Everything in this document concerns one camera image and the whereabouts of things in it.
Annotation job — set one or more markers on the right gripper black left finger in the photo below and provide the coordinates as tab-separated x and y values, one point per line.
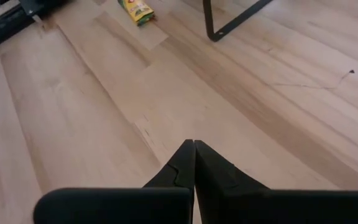
120	207

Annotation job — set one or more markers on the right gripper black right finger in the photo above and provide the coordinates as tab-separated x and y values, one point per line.
275	208

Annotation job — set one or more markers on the black table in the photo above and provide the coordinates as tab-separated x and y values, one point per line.
228	28

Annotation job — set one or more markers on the Crayola crayon box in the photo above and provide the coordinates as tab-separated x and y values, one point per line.
138	11

